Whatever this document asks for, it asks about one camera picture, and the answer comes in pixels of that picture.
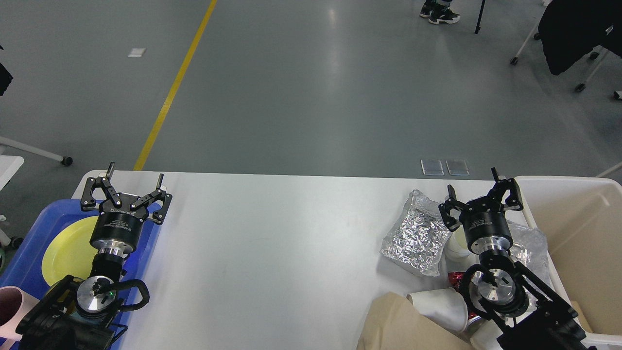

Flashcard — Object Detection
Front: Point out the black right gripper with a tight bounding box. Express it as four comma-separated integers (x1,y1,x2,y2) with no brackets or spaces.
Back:
438,168,524,255

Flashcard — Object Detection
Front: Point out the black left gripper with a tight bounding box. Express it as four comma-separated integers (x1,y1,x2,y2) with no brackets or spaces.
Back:
80,162,173,256

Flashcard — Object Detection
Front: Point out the yellow plastic plate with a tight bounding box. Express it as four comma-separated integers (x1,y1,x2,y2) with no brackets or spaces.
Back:
41,216,98,287

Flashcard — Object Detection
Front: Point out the teal mug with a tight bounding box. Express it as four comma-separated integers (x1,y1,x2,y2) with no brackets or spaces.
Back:
44,275,125,327

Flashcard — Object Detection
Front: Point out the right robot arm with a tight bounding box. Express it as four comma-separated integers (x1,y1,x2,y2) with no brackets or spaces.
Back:
438,168,587,350

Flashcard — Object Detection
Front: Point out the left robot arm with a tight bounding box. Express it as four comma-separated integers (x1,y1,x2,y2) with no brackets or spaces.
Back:
17,162,173,350

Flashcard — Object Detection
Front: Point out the right floor plate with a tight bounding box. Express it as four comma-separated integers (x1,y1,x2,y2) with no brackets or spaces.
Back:
445,159,469,176

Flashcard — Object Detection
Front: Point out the floor plate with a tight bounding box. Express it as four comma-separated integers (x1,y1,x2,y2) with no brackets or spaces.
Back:
445,159,469,176
420,159,445,176

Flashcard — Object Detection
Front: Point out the small white cup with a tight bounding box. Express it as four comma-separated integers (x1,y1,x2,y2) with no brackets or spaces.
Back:
445,226,471,262

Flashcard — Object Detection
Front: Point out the left floor plate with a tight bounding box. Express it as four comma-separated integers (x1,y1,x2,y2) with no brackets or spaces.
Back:
420,159,445,176

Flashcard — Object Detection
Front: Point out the crumpled clear plastic wrap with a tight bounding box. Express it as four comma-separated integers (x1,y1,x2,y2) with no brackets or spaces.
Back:
507,221,553,288

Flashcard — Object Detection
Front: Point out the silver foil bag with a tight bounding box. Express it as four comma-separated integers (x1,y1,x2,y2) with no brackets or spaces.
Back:
380,189,452,278

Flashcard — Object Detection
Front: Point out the red snack wrapper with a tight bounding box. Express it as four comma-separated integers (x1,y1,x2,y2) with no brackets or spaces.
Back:
447,272,465,293

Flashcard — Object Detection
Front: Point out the beige plastic bin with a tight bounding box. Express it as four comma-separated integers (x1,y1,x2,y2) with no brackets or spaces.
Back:
516,176,622,350

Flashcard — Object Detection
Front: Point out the white paper cup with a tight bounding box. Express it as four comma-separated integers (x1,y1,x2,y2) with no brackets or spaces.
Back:
406,288,469,333

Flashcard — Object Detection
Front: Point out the blue plastic tray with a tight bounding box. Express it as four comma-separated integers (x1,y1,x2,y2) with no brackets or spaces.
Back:
1,200,159,350

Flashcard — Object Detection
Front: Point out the white side table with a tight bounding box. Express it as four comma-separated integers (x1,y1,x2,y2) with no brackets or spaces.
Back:
0,137,73,190

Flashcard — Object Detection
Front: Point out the brown paper bag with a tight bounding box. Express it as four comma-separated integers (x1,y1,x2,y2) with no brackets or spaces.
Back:
356,292,473,350

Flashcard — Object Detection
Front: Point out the pink mug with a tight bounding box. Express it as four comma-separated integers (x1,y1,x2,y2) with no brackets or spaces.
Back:
0,286,39,350

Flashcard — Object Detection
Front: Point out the black jacket on chair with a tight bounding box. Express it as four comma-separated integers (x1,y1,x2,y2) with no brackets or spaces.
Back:
510,0,621,76

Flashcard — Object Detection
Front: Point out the person in black sneakers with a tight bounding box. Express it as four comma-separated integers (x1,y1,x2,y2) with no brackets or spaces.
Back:
419,0,461,25

